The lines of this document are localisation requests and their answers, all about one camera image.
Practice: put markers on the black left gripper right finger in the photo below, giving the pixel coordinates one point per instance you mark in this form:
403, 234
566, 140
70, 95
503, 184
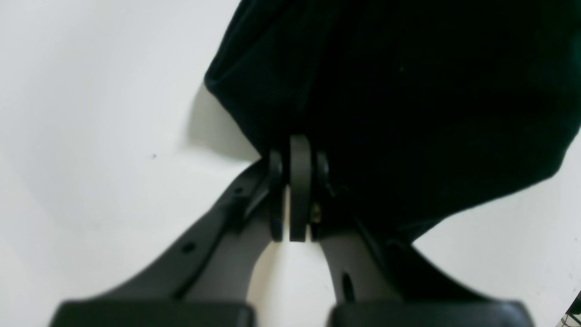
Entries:
379, 284

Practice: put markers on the black t-shirt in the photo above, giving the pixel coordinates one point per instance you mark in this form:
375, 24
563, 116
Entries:
425, 107

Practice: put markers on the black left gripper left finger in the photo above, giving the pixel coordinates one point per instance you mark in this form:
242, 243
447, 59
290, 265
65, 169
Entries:
203, 278

